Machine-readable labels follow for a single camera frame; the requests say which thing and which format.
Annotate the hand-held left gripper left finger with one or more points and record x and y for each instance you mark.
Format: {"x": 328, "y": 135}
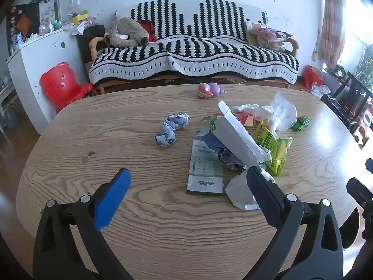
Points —
{"x": 112, "y": 201}

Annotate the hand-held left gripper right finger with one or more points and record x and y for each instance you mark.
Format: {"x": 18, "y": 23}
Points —
{"x": 262, "y": 194}

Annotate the green white strip wrapper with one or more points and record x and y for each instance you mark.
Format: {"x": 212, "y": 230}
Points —
{"x": 211, "y": 124}

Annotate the yellow green snack bag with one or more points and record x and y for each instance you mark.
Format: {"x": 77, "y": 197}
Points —
{"x": 276, "y": 151}

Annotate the red cushion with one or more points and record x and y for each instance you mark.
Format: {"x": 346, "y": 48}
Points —
{"x": 149, "y": 29}

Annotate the black white striped blanket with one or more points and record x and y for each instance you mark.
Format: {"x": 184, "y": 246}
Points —
{"x": 204, "y": 49}

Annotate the white cabinet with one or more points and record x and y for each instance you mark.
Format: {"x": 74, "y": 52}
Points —
{"x": 35, "y": 70}

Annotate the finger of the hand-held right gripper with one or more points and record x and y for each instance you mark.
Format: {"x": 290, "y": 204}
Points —
{"x": 370, "y": 165}
{"x": 360, "y": 191}

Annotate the yellow plastic container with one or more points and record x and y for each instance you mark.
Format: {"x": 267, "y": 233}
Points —
{"x": 78, "y": 19}

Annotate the pink plastic toy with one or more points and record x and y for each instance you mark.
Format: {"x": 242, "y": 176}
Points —
{"x": 208, "y": 90}

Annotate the black wooden chair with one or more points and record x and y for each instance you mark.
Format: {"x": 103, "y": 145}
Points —
{"x": 357, "y": 87}

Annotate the clear plastic bag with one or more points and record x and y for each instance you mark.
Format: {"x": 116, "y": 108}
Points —
{"x": 281, "y": 112}

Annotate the green toy car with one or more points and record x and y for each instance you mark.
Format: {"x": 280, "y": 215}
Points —
{"x": 301, "y": 123}

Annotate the green potted plant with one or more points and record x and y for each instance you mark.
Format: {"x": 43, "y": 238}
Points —
{"x": 365, "y": 64}

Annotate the white cardboard box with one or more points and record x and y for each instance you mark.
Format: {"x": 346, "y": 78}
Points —
{"x": 236, "y": 134}

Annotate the red plastic child chair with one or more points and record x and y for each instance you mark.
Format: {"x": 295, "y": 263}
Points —
{"x": 59, "y": 84}

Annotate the green white booklet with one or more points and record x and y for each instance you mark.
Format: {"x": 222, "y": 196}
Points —
{"x": 204, "y": 166}

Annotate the black side cabinet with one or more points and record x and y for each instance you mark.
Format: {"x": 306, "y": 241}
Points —
{"x": 87, "y": 45}

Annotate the blue wrapper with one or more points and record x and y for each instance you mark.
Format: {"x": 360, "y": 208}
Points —
{"x": 217, "y": 145}

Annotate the wooden frame sofa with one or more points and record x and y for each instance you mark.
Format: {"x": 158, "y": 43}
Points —
{"x": 94, "y": 46}

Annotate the red bag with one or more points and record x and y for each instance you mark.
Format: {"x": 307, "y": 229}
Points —
{"x": 312, "y": 77}

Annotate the blue white paper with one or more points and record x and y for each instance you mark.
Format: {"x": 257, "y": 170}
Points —
{"x": 172, "y": 125}

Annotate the pink printed pillow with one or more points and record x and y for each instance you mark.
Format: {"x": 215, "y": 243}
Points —
{"x": 269, "y": 35}

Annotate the brown plush toy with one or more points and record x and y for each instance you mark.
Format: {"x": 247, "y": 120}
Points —
{"x": 128, "y": 32}

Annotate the checked curtain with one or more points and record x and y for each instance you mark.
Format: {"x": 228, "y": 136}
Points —
{"x": 330, "y": 20}

